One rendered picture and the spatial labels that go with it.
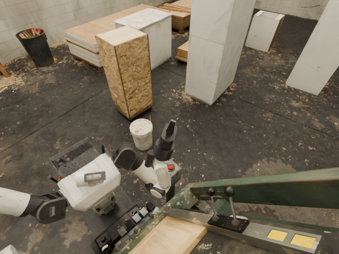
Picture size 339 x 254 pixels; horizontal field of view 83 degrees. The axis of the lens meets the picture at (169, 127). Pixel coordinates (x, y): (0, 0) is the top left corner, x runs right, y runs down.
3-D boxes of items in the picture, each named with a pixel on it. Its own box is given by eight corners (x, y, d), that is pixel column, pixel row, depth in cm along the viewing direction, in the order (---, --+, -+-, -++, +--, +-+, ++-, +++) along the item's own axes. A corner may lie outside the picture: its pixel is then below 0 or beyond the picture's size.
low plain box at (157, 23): (152, 51, 473) (148, 7, 403) (172, 58, 447) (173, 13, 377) (122, 67, 419) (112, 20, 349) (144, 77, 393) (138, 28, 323)
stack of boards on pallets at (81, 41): (143, 27, 578) (141, 3, 530) (171, 36, 535) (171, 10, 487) (72, 59, 445) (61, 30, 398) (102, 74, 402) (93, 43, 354)
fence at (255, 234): (174, 212, 126) (170, 207, 126) (333, 250, 42) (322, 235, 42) (168, 217, 124) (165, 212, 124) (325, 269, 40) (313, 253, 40)
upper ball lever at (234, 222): (237, 225, 66) (228, 185, 70) (245, 226, 63) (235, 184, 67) (228, 227, 65) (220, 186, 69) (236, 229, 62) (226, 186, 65)
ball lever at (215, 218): (218, 220, 77) (211, 186, 81) (223, 221, 74) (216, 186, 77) (210, 222, 76) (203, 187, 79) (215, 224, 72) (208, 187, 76)
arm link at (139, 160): (130, 165, 115) (114, 150, 111) (141, 155, 116) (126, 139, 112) (132, 173, 104) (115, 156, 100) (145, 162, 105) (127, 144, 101)
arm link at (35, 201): (24, 191, 86) (54, 198, 95) (12, 211, 83) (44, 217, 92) (32, 195, 79) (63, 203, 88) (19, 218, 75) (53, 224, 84)
